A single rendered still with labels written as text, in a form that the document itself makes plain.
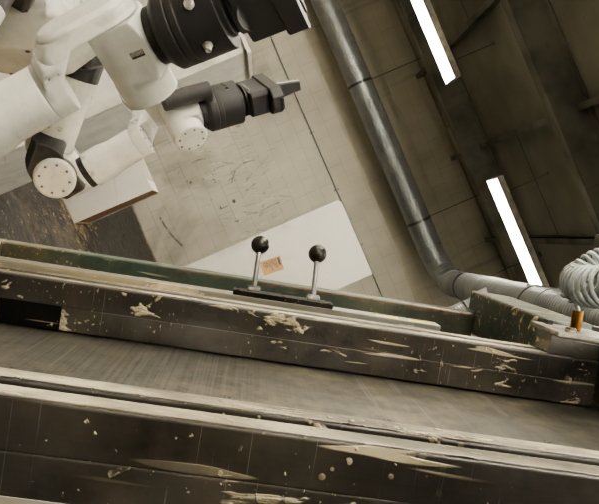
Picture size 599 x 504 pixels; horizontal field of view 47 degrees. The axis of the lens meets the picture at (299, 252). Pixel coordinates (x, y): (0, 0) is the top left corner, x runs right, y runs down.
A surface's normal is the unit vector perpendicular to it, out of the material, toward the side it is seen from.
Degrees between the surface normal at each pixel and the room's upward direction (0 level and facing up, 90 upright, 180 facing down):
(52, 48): 84
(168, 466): 90
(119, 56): 106
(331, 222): 90
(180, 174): 90
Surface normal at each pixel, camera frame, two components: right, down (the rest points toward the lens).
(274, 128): 0.05, 0.03
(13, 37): 0.14, 0.75
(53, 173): 0.20, 0.37
